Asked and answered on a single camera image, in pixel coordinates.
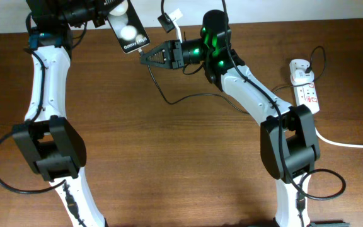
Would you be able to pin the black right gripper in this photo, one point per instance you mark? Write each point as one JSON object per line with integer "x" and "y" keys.
{"x": 172, "y": 53}

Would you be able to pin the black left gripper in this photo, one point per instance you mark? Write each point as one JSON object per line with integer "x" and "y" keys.
{"x": 99, "y": 17}

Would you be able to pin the black smartphone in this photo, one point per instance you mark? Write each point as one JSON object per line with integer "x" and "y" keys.
{"x": 127, "y": 27}

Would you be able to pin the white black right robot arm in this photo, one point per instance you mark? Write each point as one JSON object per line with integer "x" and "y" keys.
{"x": 289, "y": 147}

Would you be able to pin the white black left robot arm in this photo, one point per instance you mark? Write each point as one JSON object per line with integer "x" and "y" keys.
{"x": 48, "y": 142}

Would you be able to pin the white charger plug adapter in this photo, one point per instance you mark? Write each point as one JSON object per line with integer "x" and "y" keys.
{"x": 299, "y": 77}

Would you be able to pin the white power strip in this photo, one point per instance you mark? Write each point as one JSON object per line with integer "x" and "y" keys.
{"x": 306, "y": 94}

